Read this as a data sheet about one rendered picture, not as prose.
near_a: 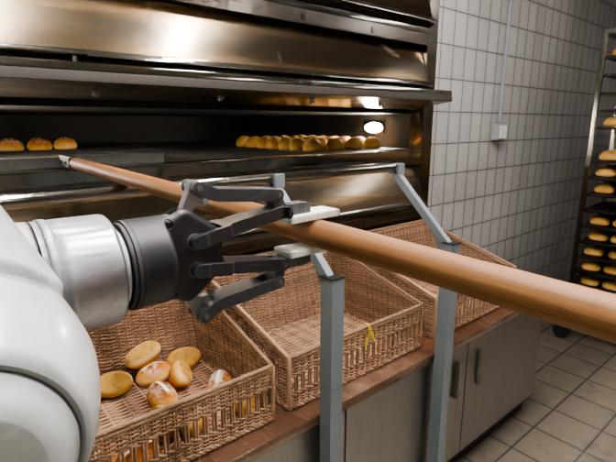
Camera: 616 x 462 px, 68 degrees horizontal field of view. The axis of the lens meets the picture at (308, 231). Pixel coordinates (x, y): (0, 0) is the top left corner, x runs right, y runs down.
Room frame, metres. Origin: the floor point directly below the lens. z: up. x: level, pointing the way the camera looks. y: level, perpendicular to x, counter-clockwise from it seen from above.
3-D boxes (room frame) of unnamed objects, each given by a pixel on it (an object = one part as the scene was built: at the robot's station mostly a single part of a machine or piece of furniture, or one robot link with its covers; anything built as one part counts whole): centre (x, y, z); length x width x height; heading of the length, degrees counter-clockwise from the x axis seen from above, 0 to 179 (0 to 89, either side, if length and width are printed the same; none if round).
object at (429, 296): (1.79, -0.49, 0.72); 0.56 x 0.49 x 0.28; 129
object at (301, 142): (2.29, 0.00, 1.21); 0.61 x 0.48 x 0.06; 40
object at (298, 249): (0.49, 0.00, 1.16); 0.07 x 0.03 x 0.01; 130
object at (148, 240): (0.39, 0.12, 1.18); 0.09 x 0.07 x 0.08; 130
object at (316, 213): (0.49, 0.00, 1.20); 0.07 x 0.03 x 0.01; 130
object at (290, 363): (1.39, -0.01, 0.72); 0.56 x 0.49 x 0.28; 130
